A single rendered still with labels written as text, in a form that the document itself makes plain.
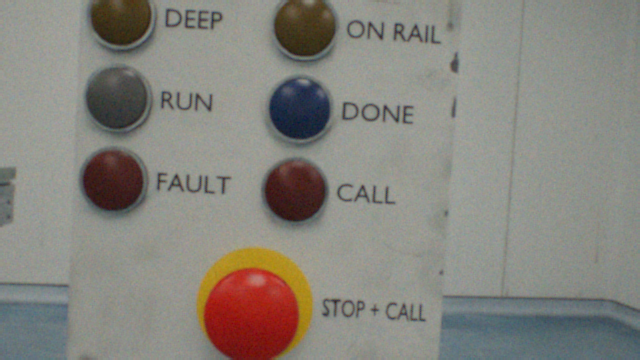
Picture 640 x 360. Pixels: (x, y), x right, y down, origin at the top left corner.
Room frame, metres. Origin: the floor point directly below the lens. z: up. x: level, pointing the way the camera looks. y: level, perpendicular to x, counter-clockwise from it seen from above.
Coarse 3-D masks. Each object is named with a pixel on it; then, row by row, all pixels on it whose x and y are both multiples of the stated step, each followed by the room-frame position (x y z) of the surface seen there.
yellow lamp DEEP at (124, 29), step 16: (96, 0) 0.30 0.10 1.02; (112, 0) 0.30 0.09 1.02; (128, 0) 0.30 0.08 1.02; (144, 0) 0.30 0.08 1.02; (96, 16) 0.30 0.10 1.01; (112, 16) 0.30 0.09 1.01; (128, 16) 0.30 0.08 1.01; (144, 16) 0.30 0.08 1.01; (96, 32) 0.30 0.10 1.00; (112, 32) 0.30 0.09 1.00; (128, 32) 0.30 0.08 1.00; (144, 32) 0.30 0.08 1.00
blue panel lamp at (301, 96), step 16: (288, 80) 0.30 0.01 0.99; (304, 80) 0.30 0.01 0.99; (272, 96) 0.30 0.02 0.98; (288, 96) 0.30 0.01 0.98; (304, 96) 0.30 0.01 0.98; (320, 96) 0.30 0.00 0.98; (272, 112) 0.30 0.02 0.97; (288, 112) 0.30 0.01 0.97; (304, 112) 0.30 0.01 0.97; (320, 112) 0.30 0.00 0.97; (288, 128) 0.30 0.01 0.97; (304, 128) 0.30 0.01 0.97; (320, 128) 0.30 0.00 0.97
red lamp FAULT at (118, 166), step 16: (96, 160) 0.30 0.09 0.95; (112, 160) 0.30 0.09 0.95; (128, 160) 0.30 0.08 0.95; (96, 176) 0.30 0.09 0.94; (112, 176) 0.30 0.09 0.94; (128, 176) 0.30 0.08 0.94; (96, 192) 0.30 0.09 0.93; (112, 192) 0.30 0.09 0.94; (128, 192) 0.30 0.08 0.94; (112, 208) 0.30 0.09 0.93
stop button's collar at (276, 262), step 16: (224, 256) 0.30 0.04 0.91; (240, 256) 0.30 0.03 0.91; (256, 256) 0.30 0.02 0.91; (272, 256) 0.30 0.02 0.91; (208, 272) 0.30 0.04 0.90; (224, 272) 0.30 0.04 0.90; (272, 272) 0.30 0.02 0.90; (288, 272) 0.30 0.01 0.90; (208, 288) 0.30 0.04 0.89; (304, 288) 0.31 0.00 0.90; (304, 304) 0.31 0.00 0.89; (336, 304) 0.31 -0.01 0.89; (352, 304) 0.31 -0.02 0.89; (304, 320) 0.30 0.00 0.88; (416, 320) 0.31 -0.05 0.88; (304, 336) 0.31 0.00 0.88; (288, 352) 0.30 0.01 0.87
